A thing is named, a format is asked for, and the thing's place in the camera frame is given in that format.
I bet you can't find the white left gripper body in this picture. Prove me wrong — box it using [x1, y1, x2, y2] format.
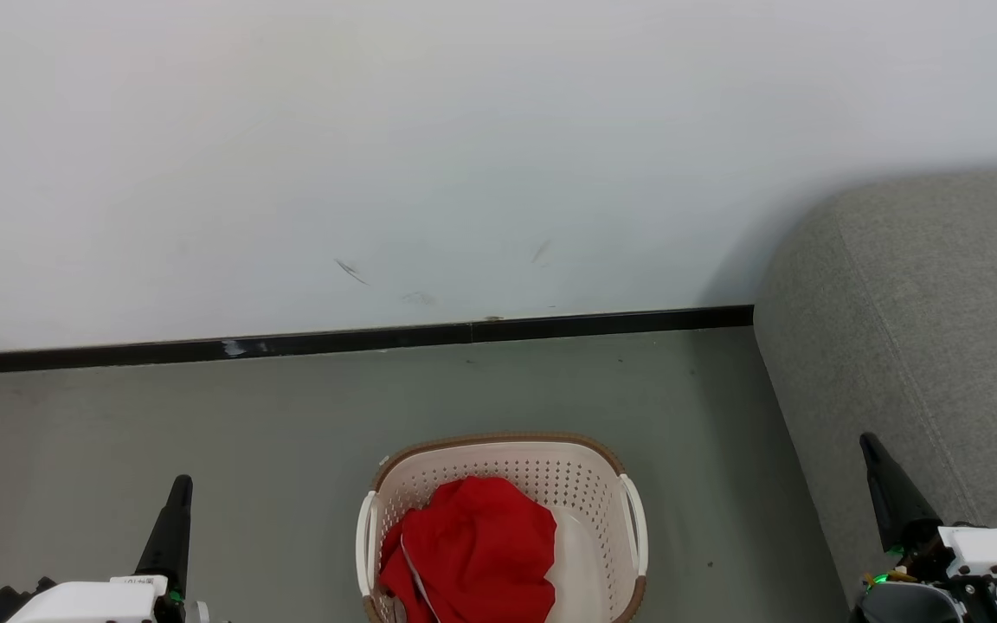
[5, 575, 209, 623]

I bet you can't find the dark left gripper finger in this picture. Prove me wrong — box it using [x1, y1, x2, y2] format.
[133, 474, 195, 598]

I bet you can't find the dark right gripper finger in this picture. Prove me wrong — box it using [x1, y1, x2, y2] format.
[859, 432, 942, 555]

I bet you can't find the red garment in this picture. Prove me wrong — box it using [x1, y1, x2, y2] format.
[377, 475, 558, 623]

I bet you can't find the grey fabric sofa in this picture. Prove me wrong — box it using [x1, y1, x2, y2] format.
[753, 169, 997, 623]

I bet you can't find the black baseboard strip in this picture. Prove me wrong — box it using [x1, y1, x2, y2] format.
[0, 305, 755, 376]

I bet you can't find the cream perforated laundry basket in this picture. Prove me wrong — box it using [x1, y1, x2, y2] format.
[356, 432, 649, 623]

